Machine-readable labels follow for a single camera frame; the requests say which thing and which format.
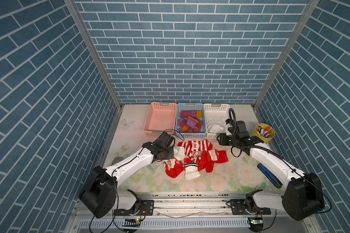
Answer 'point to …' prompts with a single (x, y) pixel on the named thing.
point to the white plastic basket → (216, 116)
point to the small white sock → (179, 152)
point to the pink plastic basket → (161, 117)
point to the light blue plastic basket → (191, 107)
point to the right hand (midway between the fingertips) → (220, 138)
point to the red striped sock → (190, 146)
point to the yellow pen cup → (264, 132)
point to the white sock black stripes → (216, 125)
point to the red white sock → (208, 158)
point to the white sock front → (191, 171)
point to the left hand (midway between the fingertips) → (174, 154)
